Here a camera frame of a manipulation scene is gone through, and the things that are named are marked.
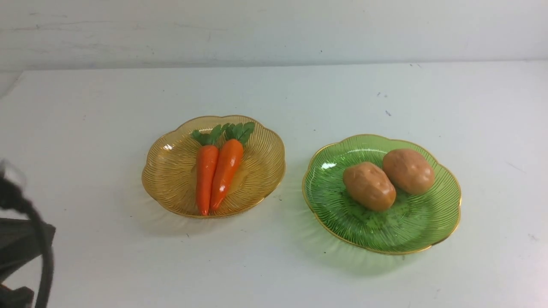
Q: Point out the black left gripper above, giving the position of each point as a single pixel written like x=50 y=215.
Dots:
x=20 y=245

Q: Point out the orange toy carrot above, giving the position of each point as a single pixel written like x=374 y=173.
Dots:
x=231 y=154
x=207 y=158

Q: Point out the amber ribbed glass plate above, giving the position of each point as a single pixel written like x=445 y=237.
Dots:
x=169 y=174

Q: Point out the brown toy potato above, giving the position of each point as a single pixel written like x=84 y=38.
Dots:
x=408 y=170
x=369 y=186

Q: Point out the green ribbed glass plate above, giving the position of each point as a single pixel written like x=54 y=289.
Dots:
x=413 y=224

